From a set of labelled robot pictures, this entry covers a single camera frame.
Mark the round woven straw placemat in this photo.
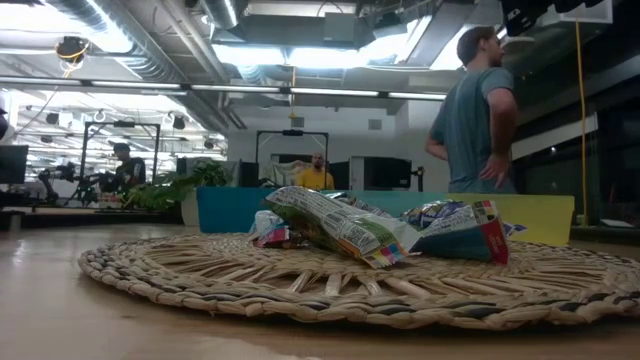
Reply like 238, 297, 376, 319
78, 232, 640, 332

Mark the long ceiling light strip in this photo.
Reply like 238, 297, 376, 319
0, 76, 448, 101

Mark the blue green granola bar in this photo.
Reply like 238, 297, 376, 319
399, 199, 527, 265

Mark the black white cabinet box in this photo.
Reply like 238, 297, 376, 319
349, 155, 414, 192

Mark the yellow plastic bin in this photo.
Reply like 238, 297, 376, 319
446, 193, 576, 247

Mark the red green granola bar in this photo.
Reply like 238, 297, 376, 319
253, 227, 302, 250

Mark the green potted plant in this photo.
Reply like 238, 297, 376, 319
121, 160, 234, 226

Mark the black background robot frame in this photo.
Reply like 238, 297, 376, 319
255, 129, 330, 190
79, 121, 162, 201

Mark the dark blue plastic bin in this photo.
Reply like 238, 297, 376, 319
196, 186, 281, 235

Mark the black yellow cord reel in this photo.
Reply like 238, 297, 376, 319
54, 35, 91, 65

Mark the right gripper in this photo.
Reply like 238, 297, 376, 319
499, 0, 606, 37

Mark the black computer monitor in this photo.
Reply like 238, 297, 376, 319
0, 144, 30, 185

